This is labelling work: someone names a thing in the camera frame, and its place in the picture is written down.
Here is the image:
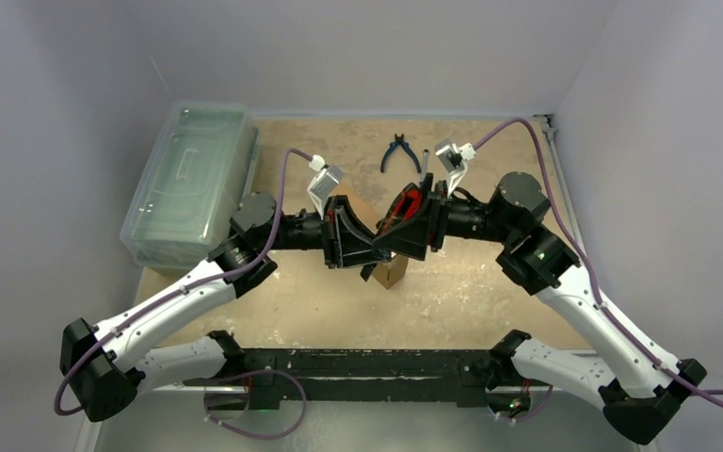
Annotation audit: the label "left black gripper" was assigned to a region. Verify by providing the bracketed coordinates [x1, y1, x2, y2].
[260, 195, 391, 268]

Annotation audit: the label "red black utility knife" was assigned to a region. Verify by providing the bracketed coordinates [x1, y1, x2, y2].
[378, 202, 422, 234]

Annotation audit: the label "brown cardboard express box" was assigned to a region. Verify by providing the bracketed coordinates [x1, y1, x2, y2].
[332, 182, 409, 290]

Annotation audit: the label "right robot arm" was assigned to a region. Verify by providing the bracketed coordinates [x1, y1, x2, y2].
[374, 171, 706, 444]

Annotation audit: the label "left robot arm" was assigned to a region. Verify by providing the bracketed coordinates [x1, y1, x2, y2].
[55, 192, 391, 422]

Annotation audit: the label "small silver wrench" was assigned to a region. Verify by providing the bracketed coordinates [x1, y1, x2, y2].
[420, 149, 430, 182]

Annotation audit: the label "clear plastic storage bin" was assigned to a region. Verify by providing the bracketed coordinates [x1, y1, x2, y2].
[120, 101, 258, 269]

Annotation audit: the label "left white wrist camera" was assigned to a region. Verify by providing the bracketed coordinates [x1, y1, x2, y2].
[307, 154, 344, 218]

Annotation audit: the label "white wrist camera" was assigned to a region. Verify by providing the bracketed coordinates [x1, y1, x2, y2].
[434, 139, 476, 195]
[307, 154, 344, 218]

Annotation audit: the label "blue handled pliers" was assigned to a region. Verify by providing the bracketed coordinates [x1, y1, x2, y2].
[379, 132, 423, 174]

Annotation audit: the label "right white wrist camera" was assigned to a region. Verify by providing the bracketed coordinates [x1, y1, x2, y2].
[434, 139, 476, 195]

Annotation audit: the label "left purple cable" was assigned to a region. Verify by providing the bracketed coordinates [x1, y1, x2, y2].
[54, 147, 316, 417]

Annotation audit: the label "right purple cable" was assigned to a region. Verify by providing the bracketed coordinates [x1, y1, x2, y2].
[472, 118, 723, 419]

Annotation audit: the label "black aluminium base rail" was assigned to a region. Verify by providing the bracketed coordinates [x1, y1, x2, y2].
[183, 348, 523, 410]

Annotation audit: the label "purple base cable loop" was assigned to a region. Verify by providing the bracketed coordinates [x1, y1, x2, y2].
[202, 369, 310, 441]

